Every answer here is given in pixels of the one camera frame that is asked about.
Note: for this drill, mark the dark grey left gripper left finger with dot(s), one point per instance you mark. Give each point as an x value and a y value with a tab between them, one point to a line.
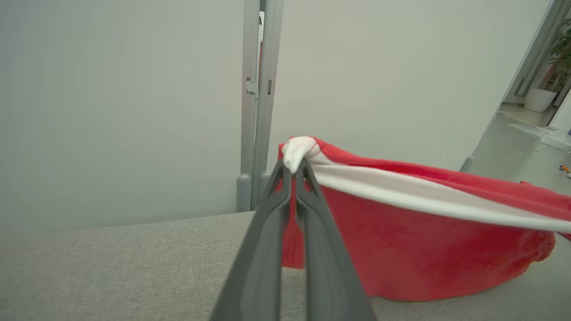
261	267

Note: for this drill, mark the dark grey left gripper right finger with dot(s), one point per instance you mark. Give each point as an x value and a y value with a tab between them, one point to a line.
330	276

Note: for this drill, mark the red shorts with white stripe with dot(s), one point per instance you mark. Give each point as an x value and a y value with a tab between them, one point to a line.
424	249

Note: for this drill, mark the small orange object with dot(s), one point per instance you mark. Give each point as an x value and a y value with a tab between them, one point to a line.
564	168

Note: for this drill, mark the clear plastic sheet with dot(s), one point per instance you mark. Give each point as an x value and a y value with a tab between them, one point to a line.
546	133

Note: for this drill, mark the white plant pot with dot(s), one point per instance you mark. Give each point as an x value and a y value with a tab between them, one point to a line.
539	100

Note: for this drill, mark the green potted plant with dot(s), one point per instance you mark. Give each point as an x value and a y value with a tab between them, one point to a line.
560	53

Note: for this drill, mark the grey partition post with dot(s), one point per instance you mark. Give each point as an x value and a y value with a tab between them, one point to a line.
247	133
270	133

